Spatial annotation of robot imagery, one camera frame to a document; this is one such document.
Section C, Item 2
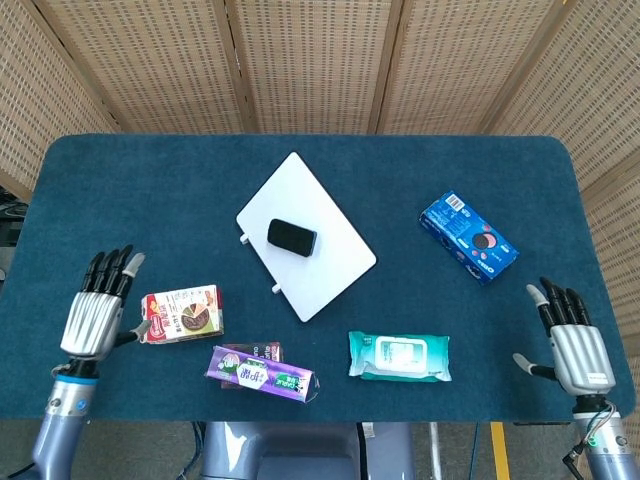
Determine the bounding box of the purple Darlie toothpaste box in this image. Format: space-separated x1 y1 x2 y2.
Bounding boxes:
205 345 321 405

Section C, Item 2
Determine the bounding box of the blue felt table mat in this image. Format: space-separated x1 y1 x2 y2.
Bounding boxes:
0 133 637 424

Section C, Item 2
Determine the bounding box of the blue Oreo cookie box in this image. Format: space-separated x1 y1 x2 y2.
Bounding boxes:
418 190 520 287

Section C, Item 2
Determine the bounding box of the small black object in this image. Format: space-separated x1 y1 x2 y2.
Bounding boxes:
266 217 318 259

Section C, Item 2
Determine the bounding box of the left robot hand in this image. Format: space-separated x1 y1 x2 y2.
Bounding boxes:
59 244 151 362

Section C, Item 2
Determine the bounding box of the red and white snack box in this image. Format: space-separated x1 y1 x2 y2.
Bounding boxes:
140 284 225 345

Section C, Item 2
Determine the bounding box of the woven bamboo folding screen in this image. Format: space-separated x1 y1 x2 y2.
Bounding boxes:
0 0 640 480

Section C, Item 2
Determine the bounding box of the white magnetic whiteboard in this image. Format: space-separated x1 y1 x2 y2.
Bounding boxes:
235 151 378 324

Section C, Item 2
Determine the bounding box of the grey-blue robot torso base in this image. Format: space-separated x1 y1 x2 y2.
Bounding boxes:
199 421 416 480

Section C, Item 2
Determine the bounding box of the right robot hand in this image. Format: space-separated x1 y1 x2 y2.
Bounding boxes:
512 276 617 399

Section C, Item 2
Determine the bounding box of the green wet wipes pack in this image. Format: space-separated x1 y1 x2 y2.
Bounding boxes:
347 330 453 383

